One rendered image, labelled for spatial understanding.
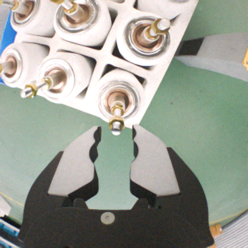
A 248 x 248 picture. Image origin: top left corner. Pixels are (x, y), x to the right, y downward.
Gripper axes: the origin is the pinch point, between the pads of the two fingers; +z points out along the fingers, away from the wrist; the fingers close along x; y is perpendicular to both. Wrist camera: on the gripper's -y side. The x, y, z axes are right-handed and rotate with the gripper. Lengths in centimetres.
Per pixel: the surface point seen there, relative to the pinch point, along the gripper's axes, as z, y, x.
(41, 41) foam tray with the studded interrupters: 17.0, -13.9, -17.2
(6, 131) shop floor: 35, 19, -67
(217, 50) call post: 11.4, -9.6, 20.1
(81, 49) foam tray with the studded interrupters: 16.9, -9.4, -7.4
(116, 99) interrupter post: 7.9, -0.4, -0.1
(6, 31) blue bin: 24, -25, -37
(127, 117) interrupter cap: 9.6, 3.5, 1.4
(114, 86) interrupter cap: 9.5, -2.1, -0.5
